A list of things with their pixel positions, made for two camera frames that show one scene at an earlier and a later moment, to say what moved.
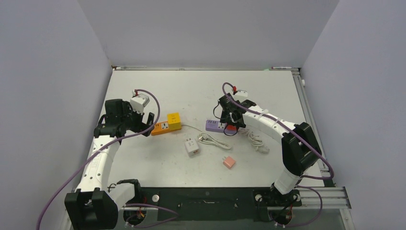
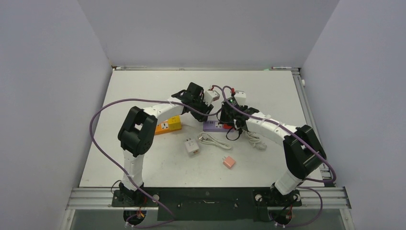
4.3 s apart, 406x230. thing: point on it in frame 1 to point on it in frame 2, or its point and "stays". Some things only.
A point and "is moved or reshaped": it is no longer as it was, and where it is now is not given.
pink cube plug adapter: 228,162 stays
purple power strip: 214,125 stays
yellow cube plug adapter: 174,121 stays
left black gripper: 141,126 to 205,107
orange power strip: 160,128 stays
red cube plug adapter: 231,127 is moved or reshaped
